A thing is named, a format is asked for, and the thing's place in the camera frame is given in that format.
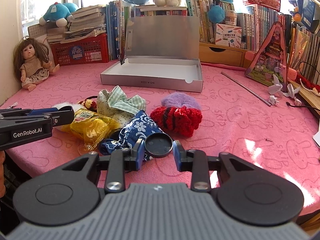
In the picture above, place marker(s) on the black round lid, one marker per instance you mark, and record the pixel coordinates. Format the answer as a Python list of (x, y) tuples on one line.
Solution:
[(158, 145)]

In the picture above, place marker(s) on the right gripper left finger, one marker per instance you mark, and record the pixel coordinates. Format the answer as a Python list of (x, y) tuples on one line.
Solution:
[(121, 160)]

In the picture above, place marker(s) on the small white origami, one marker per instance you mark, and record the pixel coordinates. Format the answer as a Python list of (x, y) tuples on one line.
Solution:
[(273, 100)]

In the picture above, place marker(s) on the metal rod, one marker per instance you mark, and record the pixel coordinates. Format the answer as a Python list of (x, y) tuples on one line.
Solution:
[(247, 89)]

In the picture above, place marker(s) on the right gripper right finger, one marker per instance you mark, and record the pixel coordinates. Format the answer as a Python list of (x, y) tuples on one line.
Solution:
[(200, 165)]

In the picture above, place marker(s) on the pink triangular pencil case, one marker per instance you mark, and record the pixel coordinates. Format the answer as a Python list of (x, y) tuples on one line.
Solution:
[(270, 60)]

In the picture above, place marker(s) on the blue plush on books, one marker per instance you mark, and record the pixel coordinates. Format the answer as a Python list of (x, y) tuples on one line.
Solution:
[(60, 13)]

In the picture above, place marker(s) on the person left hand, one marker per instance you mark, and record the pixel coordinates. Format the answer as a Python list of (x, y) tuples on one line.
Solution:
[(2, 186)]

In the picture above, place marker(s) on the wooden drawer organizer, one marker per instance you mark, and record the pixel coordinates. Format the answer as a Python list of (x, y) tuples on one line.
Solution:
[(211, 53)]

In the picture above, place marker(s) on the green checked cloth pouch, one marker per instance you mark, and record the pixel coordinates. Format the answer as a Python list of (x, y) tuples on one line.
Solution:
[(116, 105)]

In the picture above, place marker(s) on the blue floral drawstring pouch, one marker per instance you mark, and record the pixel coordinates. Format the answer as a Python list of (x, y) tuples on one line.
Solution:
[(139, 127)]

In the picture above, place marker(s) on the black binder clip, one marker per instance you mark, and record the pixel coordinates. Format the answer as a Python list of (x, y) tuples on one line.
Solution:
[(121, 60)]

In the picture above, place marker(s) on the brown haired doll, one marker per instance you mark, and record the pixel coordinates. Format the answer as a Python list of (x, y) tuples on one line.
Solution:
[(31, 63)]

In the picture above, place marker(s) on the purple fluffy scrunchie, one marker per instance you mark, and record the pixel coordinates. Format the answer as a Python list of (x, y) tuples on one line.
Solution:
[(178, 99)]

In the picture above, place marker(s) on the yellow snack packet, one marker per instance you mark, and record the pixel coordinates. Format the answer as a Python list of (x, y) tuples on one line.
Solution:
[(91, 127)]

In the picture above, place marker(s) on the red basket with books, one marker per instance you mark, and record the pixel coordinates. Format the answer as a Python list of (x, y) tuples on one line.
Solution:
[(88, 50)]

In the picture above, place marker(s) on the white origami rabbit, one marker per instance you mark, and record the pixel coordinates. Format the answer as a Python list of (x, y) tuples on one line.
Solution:
[(276, 87)]

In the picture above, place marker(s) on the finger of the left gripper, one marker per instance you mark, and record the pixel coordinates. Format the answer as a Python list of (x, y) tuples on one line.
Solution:
[(62, 116), (26, 112)]

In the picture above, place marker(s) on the row of shelf books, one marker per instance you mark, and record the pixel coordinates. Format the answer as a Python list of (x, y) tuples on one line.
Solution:
[(256, 22)]

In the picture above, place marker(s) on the silver open box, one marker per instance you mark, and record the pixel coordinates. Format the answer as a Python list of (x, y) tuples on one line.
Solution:
[(160, 52)]

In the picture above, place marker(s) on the white pencil pattern box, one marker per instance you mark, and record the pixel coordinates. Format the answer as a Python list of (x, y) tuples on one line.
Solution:
[(228, 35)]

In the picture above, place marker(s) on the row of blue books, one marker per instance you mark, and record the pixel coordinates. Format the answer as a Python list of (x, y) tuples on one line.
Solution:
[(117, 13)]

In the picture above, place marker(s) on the red knitted scrunchie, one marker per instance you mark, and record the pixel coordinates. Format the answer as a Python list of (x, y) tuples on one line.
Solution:
[(181, 121)]

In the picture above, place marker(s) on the stack of books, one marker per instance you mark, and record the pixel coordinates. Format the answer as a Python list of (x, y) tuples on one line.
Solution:
[(86, 22)]

